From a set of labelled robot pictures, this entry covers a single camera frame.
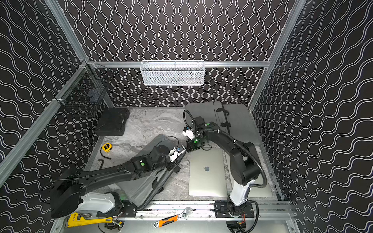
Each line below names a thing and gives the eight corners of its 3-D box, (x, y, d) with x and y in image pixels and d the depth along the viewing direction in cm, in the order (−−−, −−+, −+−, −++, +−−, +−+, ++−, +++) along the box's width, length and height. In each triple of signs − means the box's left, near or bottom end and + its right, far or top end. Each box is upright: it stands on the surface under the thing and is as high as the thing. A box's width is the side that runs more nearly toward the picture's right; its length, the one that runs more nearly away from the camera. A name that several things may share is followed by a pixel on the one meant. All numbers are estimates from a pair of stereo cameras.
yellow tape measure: (102, 152, 98) (100, 150, 95) (105, 145, 101) (103, 142, 99) (110, 152, 98) (108, 150, 95) (112, 145, 101) (111, 142, 99)
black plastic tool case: (98, 136, 105) (94, 131, 100) (109, 113, 120) (105, 107, 115) (122, 136, 105) (119, 131, 101) (130, 113, 120) (128, 108, 115)
